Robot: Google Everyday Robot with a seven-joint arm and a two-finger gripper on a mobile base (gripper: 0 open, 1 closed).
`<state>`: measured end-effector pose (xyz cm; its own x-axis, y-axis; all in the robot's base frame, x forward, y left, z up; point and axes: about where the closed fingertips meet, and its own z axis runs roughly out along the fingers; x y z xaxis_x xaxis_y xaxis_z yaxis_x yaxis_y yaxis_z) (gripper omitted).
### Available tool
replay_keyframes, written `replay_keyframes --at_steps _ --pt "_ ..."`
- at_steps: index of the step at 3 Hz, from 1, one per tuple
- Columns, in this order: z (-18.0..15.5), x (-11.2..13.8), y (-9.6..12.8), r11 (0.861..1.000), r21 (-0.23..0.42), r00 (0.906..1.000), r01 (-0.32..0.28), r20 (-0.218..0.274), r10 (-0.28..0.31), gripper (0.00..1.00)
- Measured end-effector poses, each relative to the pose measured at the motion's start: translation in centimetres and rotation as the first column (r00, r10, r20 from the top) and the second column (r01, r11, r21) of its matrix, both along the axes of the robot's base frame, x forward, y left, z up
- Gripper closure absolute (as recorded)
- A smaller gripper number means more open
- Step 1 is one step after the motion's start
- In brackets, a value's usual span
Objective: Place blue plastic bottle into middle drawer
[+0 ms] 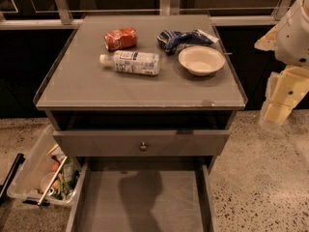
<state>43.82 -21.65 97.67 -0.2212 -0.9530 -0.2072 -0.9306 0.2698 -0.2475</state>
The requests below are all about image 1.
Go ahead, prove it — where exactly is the metal window railing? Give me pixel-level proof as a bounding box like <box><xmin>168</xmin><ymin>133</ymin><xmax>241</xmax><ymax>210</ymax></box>
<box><xmin>0</xmin><ymin>0</ymin><xmax>295</xmax><ymax>30</ymax></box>

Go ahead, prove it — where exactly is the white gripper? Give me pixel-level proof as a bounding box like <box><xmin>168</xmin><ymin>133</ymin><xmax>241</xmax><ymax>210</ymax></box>
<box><xmin>254</xmin><ymin>26</ymin><xmax>309</xmax><ymax>130</ymax></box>

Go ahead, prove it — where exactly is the round metal drawer knob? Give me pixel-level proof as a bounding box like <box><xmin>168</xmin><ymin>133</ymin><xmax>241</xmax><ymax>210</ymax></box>
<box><xmin>139</xmin><ymin>142</ymin><xmax>148</xmax><ymax>152</ymax></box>

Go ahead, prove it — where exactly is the crushed red soda can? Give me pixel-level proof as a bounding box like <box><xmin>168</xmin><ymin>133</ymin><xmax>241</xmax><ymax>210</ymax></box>
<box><xmin>104</xmin><ymin>28</ymin><xmax>137</xmax><ymax>51</ymax></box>

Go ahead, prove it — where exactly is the grey drawer cabinet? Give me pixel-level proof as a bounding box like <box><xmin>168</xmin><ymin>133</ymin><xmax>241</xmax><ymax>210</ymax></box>
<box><xmin>35</xmin><ymin>15</ymin><xmax>247</xmax><ymax>164</ymax></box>

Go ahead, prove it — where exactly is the clear plastic storage bin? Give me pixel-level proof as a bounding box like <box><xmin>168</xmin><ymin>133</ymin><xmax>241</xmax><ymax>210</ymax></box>
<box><xmin>7</xmin><ymin>126</ymin><xmax>79</xmax><ymax>206</ymax></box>

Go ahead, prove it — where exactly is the open grey middle drawer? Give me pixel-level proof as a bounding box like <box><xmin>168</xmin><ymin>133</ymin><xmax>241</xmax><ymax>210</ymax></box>
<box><xmin>66</xmin><ymin>162</ymin><xmax>219</xmax><ymax>232</ymax></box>

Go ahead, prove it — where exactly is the white paper bowl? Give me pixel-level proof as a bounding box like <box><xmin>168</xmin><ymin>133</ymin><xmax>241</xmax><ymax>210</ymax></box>
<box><xmin>179</xmin><ymin>46</ymin><xmax>226</xmax><ymax>76</ymax></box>

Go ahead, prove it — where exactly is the clear plastic water bottle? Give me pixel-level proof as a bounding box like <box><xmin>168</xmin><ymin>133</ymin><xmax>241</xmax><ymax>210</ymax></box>
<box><xmin>99</xmin><ymin>50</ymin><xmax>160</xmax><ymax>76</ymax></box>

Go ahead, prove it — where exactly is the grey top drawer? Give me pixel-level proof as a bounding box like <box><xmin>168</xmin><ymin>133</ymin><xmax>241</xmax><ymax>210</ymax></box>
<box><xmin>53</xmin><ymin>130</ymin><xmax>230</xmax><ymax>157</ymax></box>

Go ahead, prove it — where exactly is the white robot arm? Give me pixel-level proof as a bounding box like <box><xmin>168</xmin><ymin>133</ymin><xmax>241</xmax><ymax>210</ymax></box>
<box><xmin>254</xmin><ymin>0</ymin><xmax>309</xmax><ymax>130</ymax></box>

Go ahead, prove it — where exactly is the blue crumpled chip bag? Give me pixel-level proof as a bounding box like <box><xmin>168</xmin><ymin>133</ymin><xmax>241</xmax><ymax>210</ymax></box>
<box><xmin>156</xmin><ymin>29</ymin><xmax>218</xmax><ymax>54</ymax></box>

